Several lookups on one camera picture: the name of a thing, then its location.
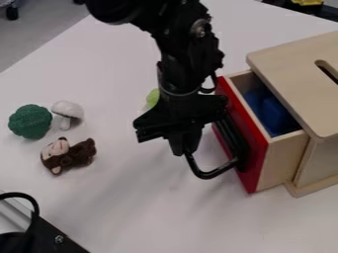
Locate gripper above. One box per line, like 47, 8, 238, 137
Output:
131, 88, 251, 173

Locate red wooden drawer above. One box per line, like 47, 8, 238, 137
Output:
182, 69, 312, 195

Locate blue cloth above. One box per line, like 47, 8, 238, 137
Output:
241, 86, 304, 138

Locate light green toy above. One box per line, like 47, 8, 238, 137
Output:
144, 87, 161, 110

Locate wooden cabinet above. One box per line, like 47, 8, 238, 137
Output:
244, 31, 338, 199

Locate brown plush monkey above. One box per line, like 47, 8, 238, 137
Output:
40, 135, 98, 176

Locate white toy mushroom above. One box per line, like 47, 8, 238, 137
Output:
49, 100, 86, 131

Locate green toy broccoli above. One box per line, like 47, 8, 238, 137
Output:
6, 103, 54, 140

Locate black chair wheel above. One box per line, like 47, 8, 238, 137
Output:
4, 0, 22, 22

